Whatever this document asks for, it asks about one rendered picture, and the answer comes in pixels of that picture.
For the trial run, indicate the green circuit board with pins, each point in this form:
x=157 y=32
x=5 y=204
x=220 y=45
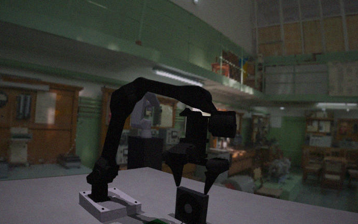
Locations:
x=156 y=221

